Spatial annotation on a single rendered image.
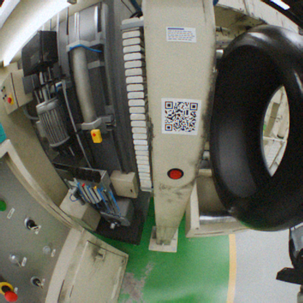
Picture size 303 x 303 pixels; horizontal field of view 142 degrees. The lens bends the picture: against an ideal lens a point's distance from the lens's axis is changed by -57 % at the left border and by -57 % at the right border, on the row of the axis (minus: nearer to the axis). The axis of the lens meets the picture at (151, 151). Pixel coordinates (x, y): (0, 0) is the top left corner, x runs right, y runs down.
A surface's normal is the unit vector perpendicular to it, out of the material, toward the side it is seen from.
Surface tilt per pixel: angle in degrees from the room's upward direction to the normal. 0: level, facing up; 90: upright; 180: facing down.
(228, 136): 54
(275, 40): 81
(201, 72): 90
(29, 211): 90
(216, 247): 0
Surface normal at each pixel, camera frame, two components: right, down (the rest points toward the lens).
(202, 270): -0.04, -0.80
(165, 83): -0.15, 0.59
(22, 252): 0.99, 0.05
